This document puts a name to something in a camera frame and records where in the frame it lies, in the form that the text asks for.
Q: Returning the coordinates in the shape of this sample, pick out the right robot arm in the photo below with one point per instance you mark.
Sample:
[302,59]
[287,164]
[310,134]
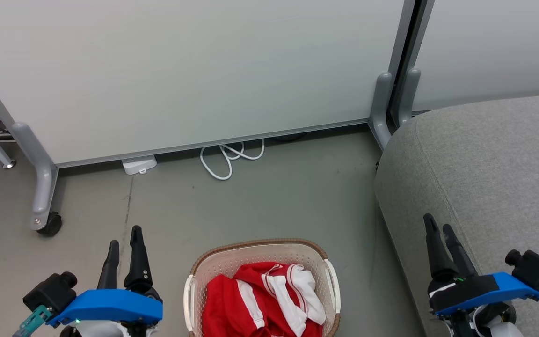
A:
[489,323]

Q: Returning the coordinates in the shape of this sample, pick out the grey partition foot with caster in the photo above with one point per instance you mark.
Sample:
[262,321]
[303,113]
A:
[40,178]

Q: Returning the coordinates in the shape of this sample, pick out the white power strip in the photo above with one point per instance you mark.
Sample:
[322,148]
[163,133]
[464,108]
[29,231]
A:
[138,164]

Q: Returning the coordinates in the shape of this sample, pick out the narrow white partition panel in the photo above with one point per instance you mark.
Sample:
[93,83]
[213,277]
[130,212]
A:
[494,47]

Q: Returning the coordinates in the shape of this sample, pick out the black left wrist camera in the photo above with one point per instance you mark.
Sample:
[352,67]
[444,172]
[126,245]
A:
[52,292]

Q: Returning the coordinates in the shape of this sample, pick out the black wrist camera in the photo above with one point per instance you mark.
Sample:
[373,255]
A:
[52,292]
[534,269]

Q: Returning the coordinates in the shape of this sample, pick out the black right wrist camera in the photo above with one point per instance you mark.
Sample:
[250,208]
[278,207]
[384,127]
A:
[534,269]

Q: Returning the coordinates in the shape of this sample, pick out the red and white clothes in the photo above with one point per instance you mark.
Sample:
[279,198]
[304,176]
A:
[232,304]

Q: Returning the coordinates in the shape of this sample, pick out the teal left camera connector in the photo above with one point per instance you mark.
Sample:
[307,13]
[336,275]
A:
[31,323]

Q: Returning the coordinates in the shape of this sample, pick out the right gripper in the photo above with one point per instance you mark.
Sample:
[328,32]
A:
[466,290]

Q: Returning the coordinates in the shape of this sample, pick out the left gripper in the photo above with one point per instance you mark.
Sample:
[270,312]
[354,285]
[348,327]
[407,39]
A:
[110,330]

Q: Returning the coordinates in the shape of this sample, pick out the cream perforated laundry basket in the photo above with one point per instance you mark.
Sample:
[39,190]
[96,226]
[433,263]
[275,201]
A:
[260,255]

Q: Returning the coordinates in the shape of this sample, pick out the black caster wheel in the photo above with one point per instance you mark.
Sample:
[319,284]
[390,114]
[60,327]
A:
[51,224]

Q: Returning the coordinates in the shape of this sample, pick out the blue left camera mount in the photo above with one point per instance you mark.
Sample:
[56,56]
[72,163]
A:
[110,304]

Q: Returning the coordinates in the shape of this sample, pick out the grey fabric sofa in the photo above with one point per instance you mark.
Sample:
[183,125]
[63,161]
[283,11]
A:
[484,178]

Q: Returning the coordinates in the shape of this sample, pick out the large white partition panel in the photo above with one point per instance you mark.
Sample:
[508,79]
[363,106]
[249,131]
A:
[204,70]

